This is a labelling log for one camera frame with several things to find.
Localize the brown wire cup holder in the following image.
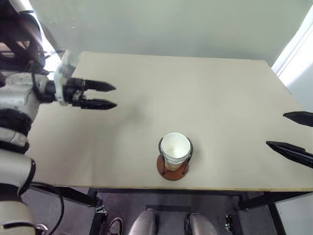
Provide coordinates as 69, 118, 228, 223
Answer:
156, 137, 194, 182

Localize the tan paper cup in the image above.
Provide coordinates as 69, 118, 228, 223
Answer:
163, 156, 189, 163
161, 132, 191, 159
165, 161, 184, 171

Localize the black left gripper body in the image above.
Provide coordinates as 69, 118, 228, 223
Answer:
62, 77, 86, 107

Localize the black floor cable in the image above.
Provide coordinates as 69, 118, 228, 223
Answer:
45, 188, 65, 235

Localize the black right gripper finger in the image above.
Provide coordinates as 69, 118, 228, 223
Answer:
283, 111, 313, 127
266, 141, 313, 169

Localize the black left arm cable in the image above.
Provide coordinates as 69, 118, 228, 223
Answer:
29, 62, 49, 101

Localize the grey rounded shape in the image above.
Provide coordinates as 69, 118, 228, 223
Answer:
128, 210, 157, 235
189, 212, 219, 235

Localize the black floor mat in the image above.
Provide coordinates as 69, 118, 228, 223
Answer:
145, 205, 192, 214

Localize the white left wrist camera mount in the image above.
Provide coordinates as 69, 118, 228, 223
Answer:
53, 50, 77, 106

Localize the dark shoe with white sole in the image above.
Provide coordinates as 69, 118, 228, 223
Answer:
107, 217, 124, 235

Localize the black metal table frame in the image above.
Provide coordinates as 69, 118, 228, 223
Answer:
30, 182, 313, 235

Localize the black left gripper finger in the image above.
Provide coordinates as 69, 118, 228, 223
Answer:
83, 79, 116, 93
81, 98, 118, 110

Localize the metal latch on table leg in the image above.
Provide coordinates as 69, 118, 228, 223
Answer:
94, 205, 108, 216

